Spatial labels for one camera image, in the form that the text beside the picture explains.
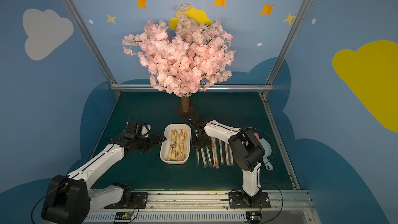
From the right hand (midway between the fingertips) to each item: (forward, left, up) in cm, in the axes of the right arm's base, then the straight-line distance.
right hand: (197, 145), depth 91 cm
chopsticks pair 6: (-7, -4, -2) cm, 8 cm away
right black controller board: (-33, -30, -5) cm, 45 cm away
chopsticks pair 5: (-7, -7, -2) cm, 10 cm away
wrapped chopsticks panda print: (-6, +13, 0) cm, 14 cm away
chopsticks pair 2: (-3, -18, -2) cm, 18 cm away
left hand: (-2, +20, +8) cm, 22 cm away
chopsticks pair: (-5, -20, -2) cm, 20 cm away
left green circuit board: (-37, +32, -3) cm, 49 cm away
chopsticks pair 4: (-7, -11, -2) cm, 13 cm away
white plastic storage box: (+1, +7, -1) cm, 7 cm away
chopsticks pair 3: (-5, -15, -2) cm, 16 cm away
